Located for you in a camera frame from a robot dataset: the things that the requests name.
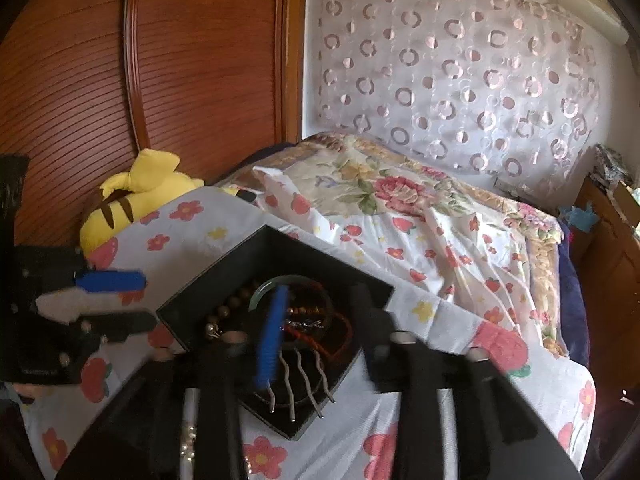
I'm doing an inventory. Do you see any sheer circle pattern curtain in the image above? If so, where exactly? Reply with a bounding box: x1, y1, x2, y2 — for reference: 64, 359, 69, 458
306, 0, 601, 188

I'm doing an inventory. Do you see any brown wooden cabinet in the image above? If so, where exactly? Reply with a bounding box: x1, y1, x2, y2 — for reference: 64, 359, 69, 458
572, 177, 640, 361

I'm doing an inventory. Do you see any red string bracelet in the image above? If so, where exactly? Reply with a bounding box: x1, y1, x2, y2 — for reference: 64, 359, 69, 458
281, 284, 354, 361

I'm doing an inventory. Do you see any floral rose quilt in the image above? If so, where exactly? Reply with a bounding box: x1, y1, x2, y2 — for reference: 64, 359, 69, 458
235, 132, 563, 356

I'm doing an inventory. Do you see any dark blue bed sheet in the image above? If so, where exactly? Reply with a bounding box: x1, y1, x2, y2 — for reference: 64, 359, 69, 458
556, 220, 587, 363

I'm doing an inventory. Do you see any black square storage box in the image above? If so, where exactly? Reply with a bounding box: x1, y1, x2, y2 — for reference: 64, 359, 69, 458
156, 225, 396, 442

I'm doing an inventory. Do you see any stack of newspapers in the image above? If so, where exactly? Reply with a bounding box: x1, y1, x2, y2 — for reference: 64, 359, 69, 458
595, 144, 633, 183

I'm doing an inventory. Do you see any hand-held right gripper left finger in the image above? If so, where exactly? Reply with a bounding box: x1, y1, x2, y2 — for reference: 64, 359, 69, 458
97, 285, 292, 480

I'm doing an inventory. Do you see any dark wooden bead bracelet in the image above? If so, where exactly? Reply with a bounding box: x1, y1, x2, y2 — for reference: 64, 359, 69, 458
202, 287, 257, 341

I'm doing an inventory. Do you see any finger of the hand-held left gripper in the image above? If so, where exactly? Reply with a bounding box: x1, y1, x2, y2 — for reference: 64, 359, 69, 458
74, 270, 149, 295
80, 310, 159, 346

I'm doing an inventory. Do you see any white wall air conditioner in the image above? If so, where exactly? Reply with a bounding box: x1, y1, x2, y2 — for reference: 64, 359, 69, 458
527, 0, 630, 45

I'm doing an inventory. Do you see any blue plastic bag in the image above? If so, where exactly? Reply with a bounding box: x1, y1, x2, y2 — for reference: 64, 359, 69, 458
559, 201, 598, 233

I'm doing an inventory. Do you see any pale green jade bangle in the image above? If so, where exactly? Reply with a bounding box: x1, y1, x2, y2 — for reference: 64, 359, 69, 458
248, 276, 302, 311

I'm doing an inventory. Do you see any yellow striped plush toy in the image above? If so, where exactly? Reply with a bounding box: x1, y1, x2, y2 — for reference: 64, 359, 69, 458
80, 148, 261, 253

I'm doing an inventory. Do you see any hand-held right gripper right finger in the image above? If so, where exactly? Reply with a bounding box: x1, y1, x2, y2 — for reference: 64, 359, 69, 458
350, 284, 533, 480

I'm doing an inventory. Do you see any open cardboard box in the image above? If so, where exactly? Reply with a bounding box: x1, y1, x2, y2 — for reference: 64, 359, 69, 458
612, 180, 640, 222

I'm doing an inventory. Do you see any silver wavy hair comb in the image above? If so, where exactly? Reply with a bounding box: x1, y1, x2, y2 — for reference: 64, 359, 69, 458
252, 347, 337, 421

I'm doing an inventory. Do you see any brown wooden slatted wardrobe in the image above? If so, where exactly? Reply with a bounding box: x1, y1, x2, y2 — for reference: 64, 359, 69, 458
0, 0, 307, 251

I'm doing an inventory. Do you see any strawberry flower print bed sheet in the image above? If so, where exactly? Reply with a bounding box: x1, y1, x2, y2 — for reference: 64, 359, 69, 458
20, 167, 598, 480

